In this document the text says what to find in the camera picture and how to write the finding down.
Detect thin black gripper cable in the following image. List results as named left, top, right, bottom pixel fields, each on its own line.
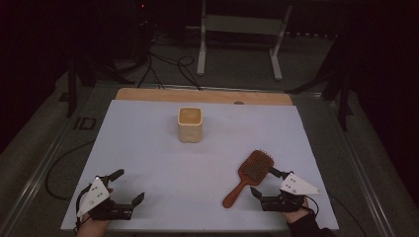
left=74, top=184, right=92, bottom=233
left=303, top=195, right=320, bottom=219

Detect thin black floor cable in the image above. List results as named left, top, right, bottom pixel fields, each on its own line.
left=328, top=193, right=361, bottom=237

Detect black floor cables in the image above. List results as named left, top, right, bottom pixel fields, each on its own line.
left=137, top=31, right=204, bottom=92

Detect long black floor cable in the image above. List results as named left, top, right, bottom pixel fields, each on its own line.
left=44, top=140, right=97, bottom=201

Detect brown wooden hairbrush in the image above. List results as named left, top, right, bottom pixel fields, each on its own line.
left=222, top=149, right=276, bottom=209

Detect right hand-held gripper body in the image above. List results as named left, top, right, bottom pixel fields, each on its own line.
left=260, top=173, right=323, bottom=212

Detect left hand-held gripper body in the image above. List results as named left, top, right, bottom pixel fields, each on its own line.
left=76, top=176, right=134, bottom=221

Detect white table mat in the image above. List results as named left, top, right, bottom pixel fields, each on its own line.
left=60, top=99, right=340, bottom=231

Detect black tripod stand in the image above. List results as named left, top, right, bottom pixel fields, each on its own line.
left=58, top=53, right=134, bottom=119
left=286, top=33, right=354, bottom=131

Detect white metal stand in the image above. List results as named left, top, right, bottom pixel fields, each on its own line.
left=196, top=0, right=293, bottom=82

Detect person's right hand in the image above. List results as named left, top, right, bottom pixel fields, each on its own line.
left=284, top=199, right=311, bottom=225

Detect cream square cup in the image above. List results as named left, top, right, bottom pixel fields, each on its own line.
left=177, top=107, right=204, bottom=144

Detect metal floor rail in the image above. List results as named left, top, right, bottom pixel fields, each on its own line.
left=324, top=98, right=393, bottom=237
left=0, top=86, right=97, bottom=237

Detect person's left hand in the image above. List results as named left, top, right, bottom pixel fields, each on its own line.
left=76, top=213, right=112, bottom=237

